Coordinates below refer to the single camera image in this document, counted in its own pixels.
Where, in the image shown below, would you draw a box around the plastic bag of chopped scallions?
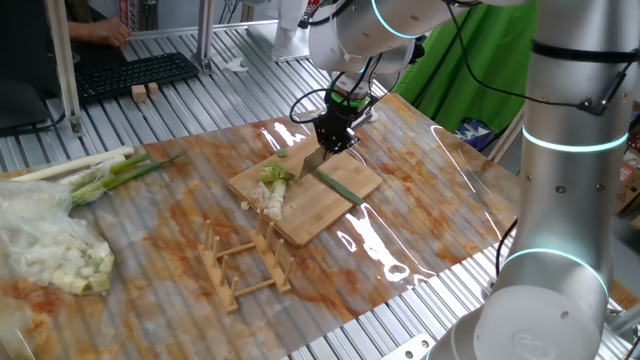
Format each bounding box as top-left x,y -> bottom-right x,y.
0,179 -> 116,296

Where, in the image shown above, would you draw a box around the red white box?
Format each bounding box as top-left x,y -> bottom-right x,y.
117,0 -> 144,34

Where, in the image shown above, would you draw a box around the wooden cutting board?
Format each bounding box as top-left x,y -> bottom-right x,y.
228,135 -> 384,249

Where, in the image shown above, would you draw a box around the cardboard box with red label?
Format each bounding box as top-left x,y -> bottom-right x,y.
615,134 -> 640,217

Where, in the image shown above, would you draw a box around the chopped scallion pieces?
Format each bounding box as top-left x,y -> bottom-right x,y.
239,148 -> 296,222

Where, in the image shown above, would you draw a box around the black base cable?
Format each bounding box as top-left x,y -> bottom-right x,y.
494,218 -> 519,276

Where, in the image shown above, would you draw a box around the blue patterned bag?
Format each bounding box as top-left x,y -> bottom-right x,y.
453,118 -> 494,151

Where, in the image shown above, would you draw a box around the black flat device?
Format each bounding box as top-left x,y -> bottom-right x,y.
72,42 -> 129,66

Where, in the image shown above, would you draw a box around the bundle of green scallions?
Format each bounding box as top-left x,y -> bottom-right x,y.
69,152 -> 186,207

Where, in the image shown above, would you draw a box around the silver robot mounting plate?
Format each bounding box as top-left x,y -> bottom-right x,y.
379,333 -> 436,360

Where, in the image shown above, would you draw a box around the long white leek stalk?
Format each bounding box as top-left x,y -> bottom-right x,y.
10,145 -> 136,182

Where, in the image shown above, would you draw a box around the steel cleaver knife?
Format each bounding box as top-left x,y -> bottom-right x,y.
298,143 -> 331,180

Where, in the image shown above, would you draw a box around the marble pattern plastic mat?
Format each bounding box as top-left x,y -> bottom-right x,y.
0,93 -> 521,360

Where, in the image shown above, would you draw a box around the black computer monitor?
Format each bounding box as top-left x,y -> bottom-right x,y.
0,0 -> 64,131

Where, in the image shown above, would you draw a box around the green adapter ring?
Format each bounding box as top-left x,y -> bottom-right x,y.
327,88 -> 371,109

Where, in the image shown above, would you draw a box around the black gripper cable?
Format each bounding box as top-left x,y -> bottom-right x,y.
288,0 -> 640,126

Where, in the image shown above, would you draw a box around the person's bare forearm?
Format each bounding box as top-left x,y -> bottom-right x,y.
67,20 -> 92,42

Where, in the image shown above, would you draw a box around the person's hand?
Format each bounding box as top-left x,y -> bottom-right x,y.
87,17 -> 133,48

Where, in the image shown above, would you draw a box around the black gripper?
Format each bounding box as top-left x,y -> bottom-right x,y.
313,103 -> 369,156

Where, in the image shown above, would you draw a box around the green cloth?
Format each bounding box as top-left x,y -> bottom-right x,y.
392,0 -> 539,134

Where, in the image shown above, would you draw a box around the black keyboard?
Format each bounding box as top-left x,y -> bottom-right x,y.
73,51 -> 201,105

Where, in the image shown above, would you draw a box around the wooden peg rack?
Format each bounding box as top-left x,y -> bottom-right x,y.
197,205 -> 296,315

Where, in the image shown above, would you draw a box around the aluminium frame post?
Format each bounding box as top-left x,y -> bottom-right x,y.
487,107 -> 526,164
44,0 -> 85,137
195,0 -> 217,75

